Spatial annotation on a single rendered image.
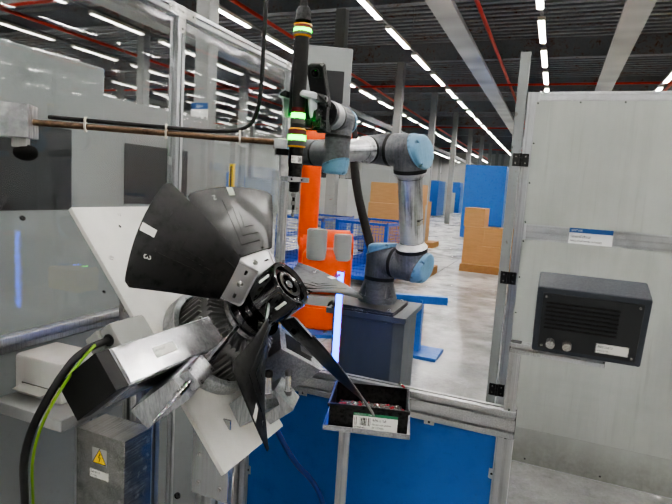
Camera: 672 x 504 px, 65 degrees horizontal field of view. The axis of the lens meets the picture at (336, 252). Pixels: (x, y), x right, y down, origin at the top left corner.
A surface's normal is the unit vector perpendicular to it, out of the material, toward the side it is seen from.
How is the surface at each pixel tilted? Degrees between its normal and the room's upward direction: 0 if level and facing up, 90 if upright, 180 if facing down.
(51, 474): 90
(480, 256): 90
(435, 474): 90
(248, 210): 40
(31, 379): 90
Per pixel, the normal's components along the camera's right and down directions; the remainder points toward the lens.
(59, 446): 0.92, 0.11
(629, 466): -0.38, 0.09
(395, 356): 0.41, 0.14
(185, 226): 0.70, -0.11
